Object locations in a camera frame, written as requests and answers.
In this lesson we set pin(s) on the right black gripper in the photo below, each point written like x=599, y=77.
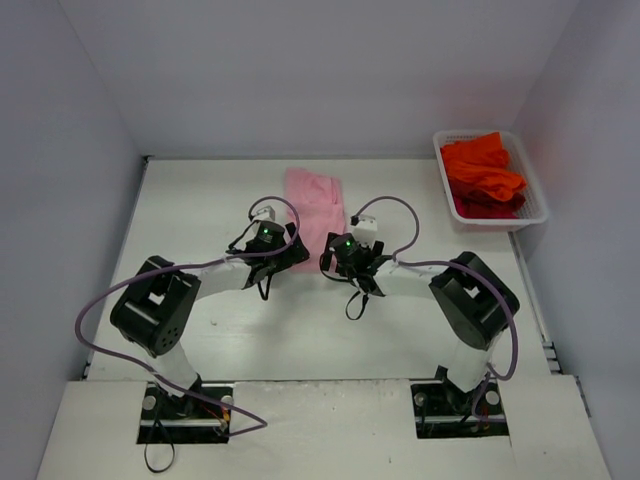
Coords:
x=361, y=273

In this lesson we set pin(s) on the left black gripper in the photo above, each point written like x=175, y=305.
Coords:
x=292, y=251

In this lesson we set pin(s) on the pink t shirt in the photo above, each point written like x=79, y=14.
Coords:
x=318, y=199

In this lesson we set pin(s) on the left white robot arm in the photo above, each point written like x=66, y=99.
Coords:
x=154, y=312

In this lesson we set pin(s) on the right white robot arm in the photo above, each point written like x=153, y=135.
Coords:
x=477, y=305

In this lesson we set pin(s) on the dark red t shirt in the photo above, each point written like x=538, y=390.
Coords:
x=488, y=209

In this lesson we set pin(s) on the orange t shirt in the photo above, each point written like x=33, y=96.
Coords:
x=480, y=167

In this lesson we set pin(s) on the white plastic basket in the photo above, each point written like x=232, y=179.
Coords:
x=533, y=212

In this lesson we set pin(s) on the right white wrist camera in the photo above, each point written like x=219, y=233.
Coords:
x=364, y=229

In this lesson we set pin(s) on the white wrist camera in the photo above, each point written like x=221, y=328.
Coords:
x=266, y=213
x=364, y=229

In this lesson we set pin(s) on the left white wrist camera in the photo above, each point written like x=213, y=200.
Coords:
x=266, y=213

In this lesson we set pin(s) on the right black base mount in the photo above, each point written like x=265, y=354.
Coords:
x=441, y=413

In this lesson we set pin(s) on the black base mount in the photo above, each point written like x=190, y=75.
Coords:
x=441, y=413
x=181, y=421

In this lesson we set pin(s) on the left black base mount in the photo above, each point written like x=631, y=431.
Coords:
x=181, y=421

